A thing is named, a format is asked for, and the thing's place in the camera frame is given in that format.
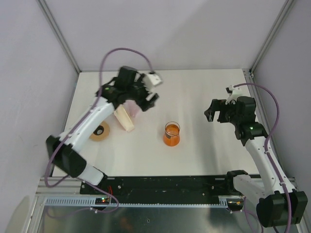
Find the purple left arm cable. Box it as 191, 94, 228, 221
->
45, 48, 153, 188

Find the aluminium frame post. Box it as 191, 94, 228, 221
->
36, 0, 81, 74
249, 0, 296, 74

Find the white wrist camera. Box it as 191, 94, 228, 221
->
225, 85, 243, 105
143, 73, 163, 89

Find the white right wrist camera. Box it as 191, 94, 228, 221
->
225, 85, 243, 105

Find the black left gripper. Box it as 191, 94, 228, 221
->
125, 74, 158, 112

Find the aluminium front frame rail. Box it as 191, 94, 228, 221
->
36, 177, 82, 196

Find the aluminium side rail right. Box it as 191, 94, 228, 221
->
242, 68, 275, 146

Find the clear pink glass dripper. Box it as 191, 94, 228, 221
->
123, 100, 141, 118

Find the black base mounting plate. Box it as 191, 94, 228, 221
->
97, 175, 242, 203

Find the grey slotted cable duct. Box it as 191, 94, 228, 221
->
45, 197, 228, 208

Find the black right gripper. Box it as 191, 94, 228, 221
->
204, 99, 241, 126

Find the orange glass coffee carafe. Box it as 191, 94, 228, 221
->
163, 121, 180, 147

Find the aluminium frame post left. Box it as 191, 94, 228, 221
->
36, 0, 81, 74

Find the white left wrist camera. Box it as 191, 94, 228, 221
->
143, 73, 163, 89

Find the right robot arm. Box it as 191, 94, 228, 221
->
204, 96, 308, 227

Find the aluminium frame post right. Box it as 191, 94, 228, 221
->
249, 0, 296, 74

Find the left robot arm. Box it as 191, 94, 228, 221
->
46, 66, 162, 194

